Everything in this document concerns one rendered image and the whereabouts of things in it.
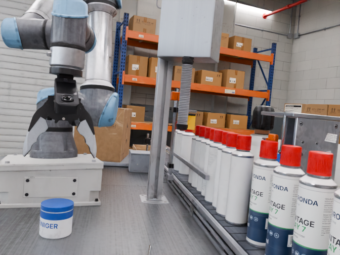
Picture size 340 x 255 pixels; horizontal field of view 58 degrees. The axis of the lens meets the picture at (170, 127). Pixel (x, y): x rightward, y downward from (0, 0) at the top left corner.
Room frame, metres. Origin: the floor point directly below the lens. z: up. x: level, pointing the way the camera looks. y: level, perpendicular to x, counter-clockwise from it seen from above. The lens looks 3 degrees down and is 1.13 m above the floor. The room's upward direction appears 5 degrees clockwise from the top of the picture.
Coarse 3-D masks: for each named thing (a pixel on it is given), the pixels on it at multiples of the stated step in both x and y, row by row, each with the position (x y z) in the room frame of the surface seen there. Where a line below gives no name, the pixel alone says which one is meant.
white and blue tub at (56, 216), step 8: (48, 200) 0.69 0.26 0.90; (56, 200) 0.70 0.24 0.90; (64, 200) 0.70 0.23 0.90; (40, 208) 0.66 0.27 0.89; (48, 208) 0.65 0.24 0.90; (56, 208) 0.65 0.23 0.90; (64, 208) 0.66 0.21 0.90; (72, 208) 0.68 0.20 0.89; (40, 216) 0.66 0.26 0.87; (48, 216) 0.65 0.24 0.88; (56, 216) 0.65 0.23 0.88; (64, 216) 0.66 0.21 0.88; (72, 216) 0.69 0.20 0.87; (40, 224) 0.66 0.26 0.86; (48, 224) 0.65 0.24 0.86; (56, 224) 0.65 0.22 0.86; (64, 224) 0.66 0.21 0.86; (40, 232) 0.66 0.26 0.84; (48, 232) 0.65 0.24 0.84; (56, 232) 0.65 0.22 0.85; (64, 232) 0.66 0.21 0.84
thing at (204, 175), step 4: (168, 148) 1.36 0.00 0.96; (176, 152) 1.24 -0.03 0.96; (176, 156) 1.19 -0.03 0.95; (180, 156) 1.14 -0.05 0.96; (180, 160) 1.12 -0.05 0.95; (184, 160) 1.07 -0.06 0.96; (188, 164) 1.01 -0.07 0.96; (192, 164) 0.98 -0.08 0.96; (192, 168) 0.96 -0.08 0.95; (196, 168) 0.92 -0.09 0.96; (196, 172) 0.91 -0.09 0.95; (200, 172) 0.87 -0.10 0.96; (204, 172) 0.87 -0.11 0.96; (200, 176) 0.87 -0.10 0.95; (204, 176) 0.84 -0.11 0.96; (208, 176) 0.83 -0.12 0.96
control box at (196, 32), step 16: (176, 0) 0.93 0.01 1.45; (192, 0) 0.91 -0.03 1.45; (208, 0) 0.89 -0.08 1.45; (160, 16) 0.95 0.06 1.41; (176, 16) 0.92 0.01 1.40; (192, 16) 0.90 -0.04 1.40; (208, 16) 0.88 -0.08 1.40; (160, 32) 0.94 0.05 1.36; (176, 32) 0.92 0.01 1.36; (192, 32) 0.90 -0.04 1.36; (208, 32) 0.88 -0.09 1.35; (160, 48) 0.94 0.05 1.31; (176, 48) 0.92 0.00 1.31; (192, 48) 0.90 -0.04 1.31; (208, 48) 0.88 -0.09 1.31
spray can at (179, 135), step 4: (180, 132) 1.27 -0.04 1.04; (180, 136) 1.26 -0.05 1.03; (180, 140) 1.26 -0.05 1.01; (176, 144) 1.28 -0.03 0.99; (180, 144) 1.26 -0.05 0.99; (176, 148) 1.27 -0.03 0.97; (180, 148) 1.26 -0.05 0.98; (180, 152) 1.26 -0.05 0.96; (176, 160) 1.27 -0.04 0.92; (176, 164) 1.27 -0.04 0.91; (176, 168) 1.27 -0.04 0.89
